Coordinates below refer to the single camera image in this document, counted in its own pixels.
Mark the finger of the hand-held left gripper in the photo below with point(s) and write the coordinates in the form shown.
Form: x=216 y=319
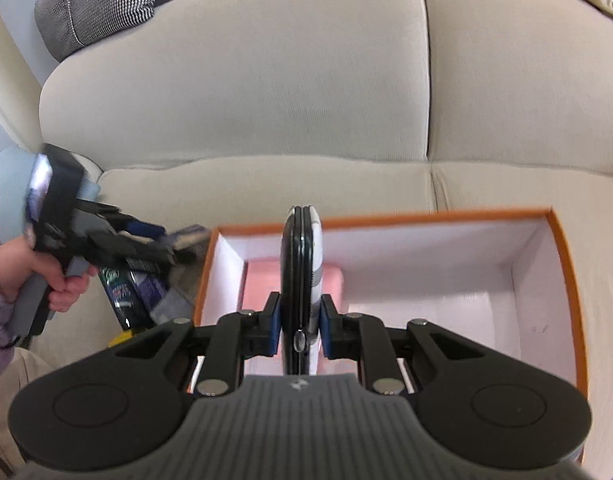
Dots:
x=136 y=255
x=131 y=225

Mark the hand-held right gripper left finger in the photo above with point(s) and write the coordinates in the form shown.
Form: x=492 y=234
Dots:
x=274 y=325

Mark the person's beige trousers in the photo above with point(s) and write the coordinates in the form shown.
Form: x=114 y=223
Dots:
x=11 y=410

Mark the plaid wallet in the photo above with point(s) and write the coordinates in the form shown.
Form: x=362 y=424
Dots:
x=301 y=260

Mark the person's left hand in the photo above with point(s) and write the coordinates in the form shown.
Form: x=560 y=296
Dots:
x=16 y=270

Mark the beige fabric sofa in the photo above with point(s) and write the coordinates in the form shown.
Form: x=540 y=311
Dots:
x=266 y=85

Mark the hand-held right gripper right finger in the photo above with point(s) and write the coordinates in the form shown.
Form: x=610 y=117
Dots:
x=326 y=327

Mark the houndstooth pillow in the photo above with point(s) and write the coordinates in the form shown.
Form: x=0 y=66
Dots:
x=96 y=5

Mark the light blue pillow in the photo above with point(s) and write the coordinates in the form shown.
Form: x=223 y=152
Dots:
x=9 y=190

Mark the orange cardboard box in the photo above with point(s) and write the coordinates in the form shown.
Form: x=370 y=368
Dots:
x=436 y=270

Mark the dark green bottle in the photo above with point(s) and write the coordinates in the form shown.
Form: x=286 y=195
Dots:
x=119 y=295

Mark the blue tin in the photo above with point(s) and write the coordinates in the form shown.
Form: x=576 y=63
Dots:
x=149 y=290

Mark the silver card box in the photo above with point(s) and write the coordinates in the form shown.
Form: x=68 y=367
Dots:
x=169 y=310

